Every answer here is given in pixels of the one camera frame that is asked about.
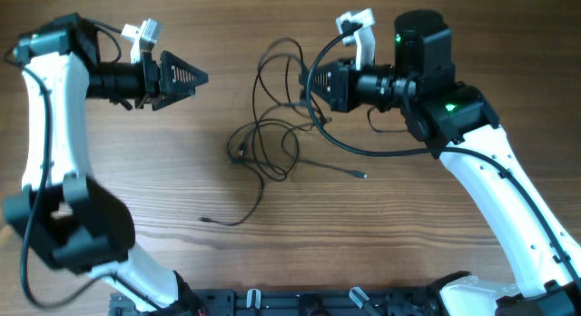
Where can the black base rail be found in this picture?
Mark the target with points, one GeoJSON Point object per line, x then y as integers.
{"type": "Point", "coordinates": [405, 301]}

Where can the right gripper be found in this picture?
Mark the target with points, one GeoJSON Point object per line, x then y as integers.
{"type": "Point", "coordinates": [341, 94]}

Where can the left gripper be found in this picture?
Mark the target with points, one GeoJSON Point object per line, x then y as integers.
{"type": "Point", "coordinates": [163, 81]}

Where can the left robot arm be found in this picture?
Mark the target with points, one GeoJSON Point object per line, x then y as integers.
{"type": "Point", "coordinates": [62, 213]}

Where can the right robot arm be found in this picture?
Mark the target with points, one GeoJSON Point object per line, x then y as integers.
{"type": "Point", "coordinates": [455, 123]}

